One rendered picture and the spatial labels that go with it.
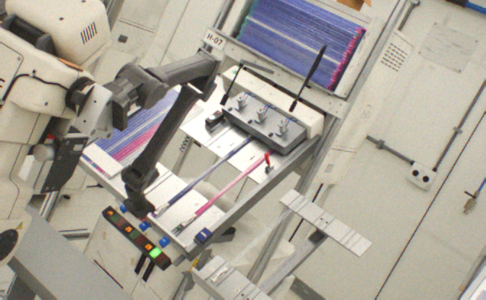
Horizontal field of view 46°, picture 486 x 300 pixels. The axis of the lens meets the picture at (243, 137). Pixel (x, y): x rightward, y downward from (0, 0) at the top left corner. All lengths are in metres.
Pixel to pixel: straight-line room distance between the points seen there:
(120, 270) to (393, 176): 1.85
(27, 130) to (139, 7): 1.97
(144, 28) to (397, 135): 1.67
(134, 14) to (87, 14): 1.94
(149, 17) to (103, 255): 1.41
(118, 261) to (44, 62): 1.46
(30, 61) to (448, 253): 2.81
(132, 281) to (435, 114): 2.06
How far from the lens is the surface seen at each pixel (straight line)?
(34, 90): 1.33
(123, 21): 3.29
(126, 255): 2.60
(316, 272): 3.92
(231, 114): 2.31
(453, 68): 3.67
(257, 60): 2.44
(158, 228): 2.05
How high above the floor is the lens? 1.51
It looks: 11 degrees down
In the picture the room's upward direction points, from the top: 27 degrees clockwise
